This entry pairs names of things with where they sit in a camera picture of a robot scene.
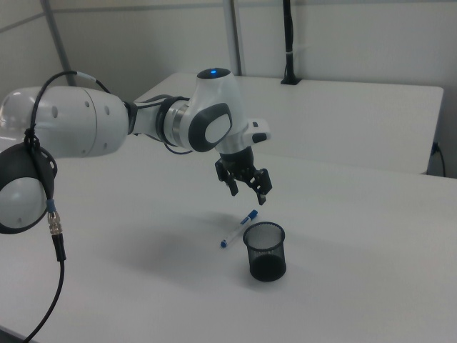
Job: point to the blue and white marker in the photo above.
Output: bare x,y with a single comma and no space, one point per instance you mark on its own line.
237,230

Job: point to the black mesh pen cup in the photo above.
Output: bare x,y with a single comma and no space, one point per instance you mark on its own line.
267,268

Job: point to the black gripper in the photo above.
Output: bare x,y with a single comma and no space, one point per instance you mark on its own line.
240,162

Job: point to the grey metal partition post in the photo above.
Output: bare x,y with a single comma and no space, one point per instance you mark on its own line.
57,39
235,35

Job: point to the white rounded-corner table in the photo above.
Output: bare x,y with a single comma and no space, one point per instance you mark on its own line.
339,118

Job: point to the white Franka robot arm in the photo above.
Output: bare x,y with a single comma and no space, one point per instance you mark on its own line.
89,121

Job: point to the black pole with white tie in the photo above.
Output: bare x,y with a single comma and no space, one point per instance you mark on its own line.
288,35

